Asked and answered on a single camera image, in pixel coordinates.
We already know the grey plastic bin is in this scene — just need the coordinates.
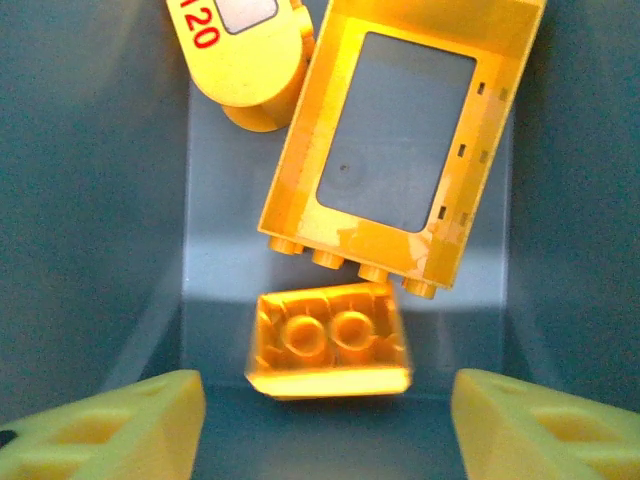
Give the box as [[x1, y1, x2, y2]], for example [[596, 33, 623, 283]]
[[0, 0, 640, 480]]

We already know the orange curved lego brick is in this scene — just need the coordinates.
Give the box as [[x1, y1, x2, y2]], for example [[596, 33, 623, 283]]
[[243, 281, 415, 401]]

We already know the orange rounded printed lego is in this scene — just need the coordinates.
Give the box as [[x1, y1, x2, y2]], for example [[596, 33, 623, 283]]
[[164, 0, 317, 134]]

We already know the orange lego window frame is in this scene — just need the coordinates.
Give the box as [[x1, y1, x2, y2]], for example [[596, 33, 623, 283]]
[[256, 0, 549, 301]]

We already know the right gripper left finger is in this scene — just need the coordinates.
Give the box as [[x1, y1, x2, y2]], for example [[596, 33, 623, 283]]
[[0, 368, 207, 480]]

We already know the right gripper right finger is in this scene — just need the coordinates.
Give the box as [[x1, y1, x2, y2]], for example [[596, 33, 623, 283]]
[[452, 368, 640, 480]]

